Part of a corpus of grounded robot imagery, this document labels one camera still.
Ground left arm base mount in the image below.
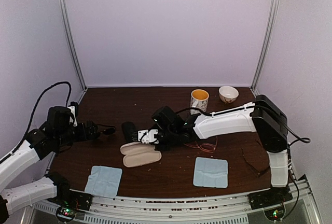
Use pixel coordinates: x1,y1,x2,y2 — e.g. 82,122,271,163
46,173,93,223

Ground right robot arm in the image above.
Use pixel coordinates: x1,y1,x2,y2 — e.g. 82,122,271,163
152,95,288,204

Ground tortoise frame glasses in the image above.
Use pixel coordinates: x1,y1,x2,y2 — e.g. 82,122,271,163
241,139,270,178

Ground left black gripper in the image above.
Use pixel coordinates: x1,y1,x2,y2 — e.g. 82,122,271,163
55,120,97,148

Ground patterned mug yellow inside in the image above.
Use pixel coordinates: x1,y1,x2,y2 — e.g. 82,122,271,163
190,89,210,111

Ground white ceramic bowl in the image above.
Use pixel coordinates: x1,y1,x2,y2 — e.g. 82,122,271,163
218,86,239,104

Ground pink frame glasses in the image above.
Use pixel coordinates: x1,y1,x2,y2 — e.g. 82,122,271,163
184,137,218,153

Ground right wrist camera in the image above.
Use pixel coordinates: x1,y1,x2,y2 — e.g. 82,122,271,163
137,129,159,145

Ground aluminium frame post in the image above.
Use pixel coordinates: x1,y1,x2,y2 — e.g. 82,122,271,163
251,0,280,95
58,0,87,91

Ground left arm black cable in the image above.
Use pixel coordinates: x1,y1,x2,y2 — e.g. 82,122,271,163
24,80,72,139

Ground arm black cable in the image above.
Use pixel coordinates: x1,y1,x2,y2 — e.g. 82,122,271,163
24,80,72,139
248,104,311,209

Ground blue cleaning cloth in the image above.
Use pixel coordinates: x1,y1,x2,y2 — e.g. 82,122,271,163
84,165,122,198
193,157,228,188

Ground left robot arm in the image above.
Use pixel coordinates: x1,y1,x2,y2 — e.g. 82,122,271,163
1,106,100,222

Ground thin black frame glasses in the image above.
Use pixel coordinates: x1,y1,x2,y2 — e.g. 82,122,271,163
97,124,116,135

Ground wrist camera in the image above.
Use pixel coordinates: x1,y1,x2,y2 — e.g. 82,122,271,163
68,102,79,127
137,129,159,145

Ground front aluminium rail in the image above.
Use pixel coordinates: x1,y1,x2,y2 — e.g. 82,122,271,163
25,179,320,224

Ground pink glasses case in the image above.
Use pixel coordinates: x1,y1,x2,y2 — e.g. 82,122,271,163
120,142,162,167

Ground right aluminium frame post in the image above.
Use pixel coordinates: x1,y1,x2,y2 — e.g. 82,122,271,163
251,0,280,95

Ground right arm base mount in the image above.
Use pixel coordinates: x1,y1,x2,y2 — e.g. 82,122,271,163
248,186,293,222

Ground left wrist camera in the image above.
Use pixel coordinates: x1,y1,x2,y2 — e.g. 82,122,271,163
68,102,79,127

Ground left aluminium frame post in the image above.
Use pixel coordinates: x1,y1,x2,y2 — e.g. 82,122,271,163
58,0,87,91

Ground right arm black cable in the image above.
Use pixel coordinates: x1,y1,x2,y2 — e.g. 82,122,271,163
248,104,311,209

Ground black glasses case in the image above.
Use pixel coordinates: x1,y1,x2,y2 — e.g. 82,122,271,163
121,121,139,144

